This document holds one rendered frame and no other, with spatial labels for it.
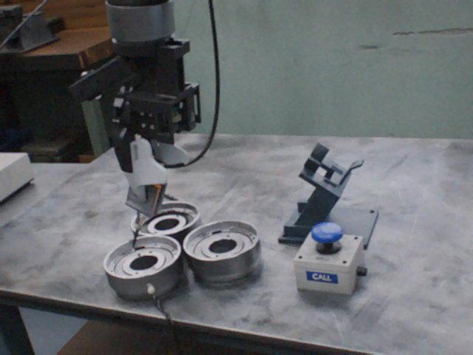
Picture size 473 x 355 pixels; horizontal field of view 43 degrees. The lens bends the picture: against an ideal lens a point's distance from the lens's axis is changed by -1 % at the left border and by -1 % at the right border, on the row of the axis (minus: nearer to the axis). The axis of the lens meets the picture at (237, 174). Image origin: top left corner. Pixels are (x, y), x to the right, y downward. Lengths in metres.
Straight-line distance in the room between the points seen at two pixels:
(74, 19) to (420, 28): 1.44
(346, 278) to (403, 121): 1.72
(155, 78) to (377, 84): 1.74
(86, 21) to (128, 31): 2.06
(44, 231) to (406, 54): 1.62
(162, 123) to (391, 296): 0.34
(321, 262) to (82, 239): 0.42
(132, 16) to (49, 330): 1.33
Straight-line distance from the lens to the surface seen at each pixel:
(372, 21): 2.34
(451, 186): 1.01
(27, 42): 2.48
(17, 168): 1.59
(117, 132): 0.74
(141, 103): 0.71
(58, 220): 1.10
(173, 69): 0.69
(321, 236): 0.75
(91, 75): 0.77
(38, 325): 1.93
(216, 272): 0.80
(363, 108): 2.44
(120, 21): 0.69
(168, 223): 0.95
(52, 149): 2.72
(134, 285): 0.80
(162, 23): 0.69
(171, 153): 0.80
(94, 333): 1.22
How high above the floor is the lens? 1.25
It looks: 24 degrees down
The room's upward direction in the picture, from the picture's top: 9 degrees counter-clockwise
